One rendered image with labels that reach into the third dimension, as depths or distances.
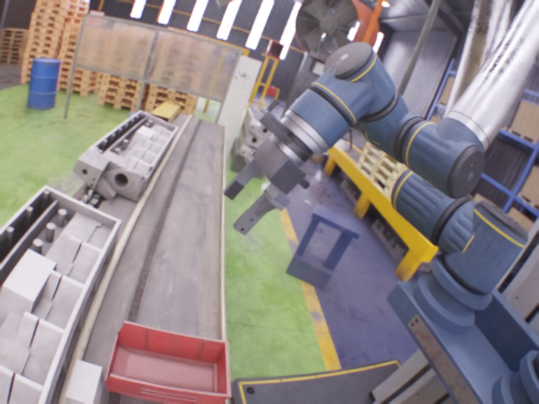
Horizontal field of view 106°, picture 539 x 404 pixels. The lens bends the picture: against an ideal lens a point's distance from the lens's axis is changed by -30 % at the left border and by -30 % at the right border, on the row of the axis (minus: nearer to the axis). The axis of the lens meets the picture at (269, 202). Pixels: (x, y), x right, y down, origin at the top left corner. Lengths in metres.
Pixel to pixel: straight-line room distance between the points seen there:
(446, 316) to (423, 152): 0.53
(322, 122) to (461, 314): 0.70
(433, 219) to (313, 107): 0.57
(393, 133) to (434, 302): 0.53
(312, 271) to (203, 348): 1.93
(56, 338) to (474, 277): 1.11
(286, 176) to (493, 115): 0.40
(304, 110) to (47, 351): 0.81
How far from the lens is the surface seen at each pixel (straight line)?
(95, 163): 1.60
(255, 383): 1.52
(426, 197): 0.96
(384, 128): 0.60
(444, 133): 0.55
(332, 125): 0.51
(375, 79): 0.54
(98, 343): 1.03
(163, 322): 1.10
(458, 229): 0.89
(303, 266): 2.72
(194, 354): 0.97
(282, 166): 0.48
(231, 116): 4.63
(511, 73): 0.64
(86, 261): 1.03
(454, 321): 0.93
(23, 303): 0.89
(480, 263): 0.87
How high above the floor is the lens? 1.63
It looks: 24 degrees down
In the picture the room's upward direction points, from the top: 22 degrees clockwise
